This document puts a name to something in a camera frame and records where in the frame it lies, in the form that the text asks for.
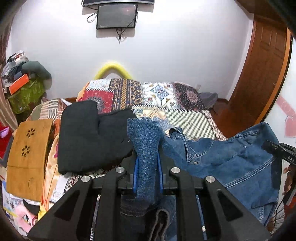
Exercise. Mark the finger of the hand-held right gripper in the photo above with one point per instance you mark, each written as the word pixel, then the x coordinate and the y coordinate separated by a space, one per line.
pixel 272 149

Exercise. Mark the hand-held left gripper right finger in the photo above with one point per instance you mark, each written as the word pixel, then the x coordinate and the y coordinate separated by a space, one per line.
pixel 159 172

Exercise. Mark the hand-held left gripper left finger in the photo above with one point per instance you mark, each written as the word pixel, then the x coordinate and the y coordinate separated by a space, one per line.
pixel 136 171

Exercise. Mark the blue denim jacket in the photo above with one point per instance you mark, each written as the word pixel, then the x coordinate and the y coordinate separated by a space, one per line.
pixel 231 157

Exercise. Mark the person's right hand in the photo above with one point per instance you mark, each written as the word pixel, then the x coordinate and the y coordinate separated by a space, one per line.
pixel 290 178

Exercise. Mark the frosted heart-print sliding door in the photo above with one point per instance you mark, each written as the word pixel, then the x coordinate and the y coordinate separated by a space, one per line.
pixel 282 104

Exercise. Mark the black folded garment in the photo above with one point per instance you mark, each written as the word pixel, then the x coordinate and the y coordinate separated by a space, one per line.
pixel 87 139

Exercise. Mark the brown wooden door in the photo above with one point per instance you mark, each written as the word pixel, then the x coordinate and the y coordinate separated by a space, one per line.
pixel 259 81

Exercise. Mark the patchwork patterned bedspread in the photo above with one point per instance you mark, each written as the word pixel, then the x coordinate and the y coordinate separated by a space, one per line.
pixel 161 92

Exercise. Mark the grey cloth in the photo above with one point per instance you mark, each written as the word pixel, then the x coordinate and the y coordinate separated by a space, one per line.
pixel 208 98

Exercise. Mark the wooden lap desk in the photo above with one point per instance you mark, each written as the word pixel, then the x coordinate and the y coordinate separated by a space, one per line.
pixel 27 166

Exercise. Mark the pile of papers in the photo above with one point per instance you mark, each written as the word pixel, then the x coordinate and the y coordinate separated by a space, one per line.
pixel 16 208

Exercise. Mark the red plush toy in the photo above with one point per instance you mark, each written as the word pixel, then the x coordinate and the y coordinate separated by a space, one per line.
pixel 3 143

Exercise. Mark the dark green padded jacket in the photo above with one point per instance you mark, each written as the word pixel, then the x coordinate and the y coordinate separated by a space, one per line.
pixel 38 69

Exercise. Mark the striped maroon curtain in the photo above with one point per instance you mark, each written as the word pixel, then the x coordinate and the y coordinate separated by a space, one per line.
pixel 3 111

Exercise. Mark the orange box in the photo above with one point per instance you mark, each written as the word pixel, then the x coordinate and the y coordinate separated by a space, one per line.
pixel 19 83

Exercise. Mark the pile of household clutter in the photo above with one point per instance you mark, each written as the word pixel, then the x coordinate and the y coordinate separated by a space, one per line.
pixel 13 62

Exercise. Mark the small black wall monitor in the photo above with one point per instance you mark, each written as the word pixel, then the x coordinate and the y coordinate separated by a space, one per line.
pixel 116 16

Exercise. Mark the black wall television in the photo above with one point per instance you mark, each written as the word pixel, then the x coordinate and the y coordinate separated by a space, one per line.
pixel 115 1

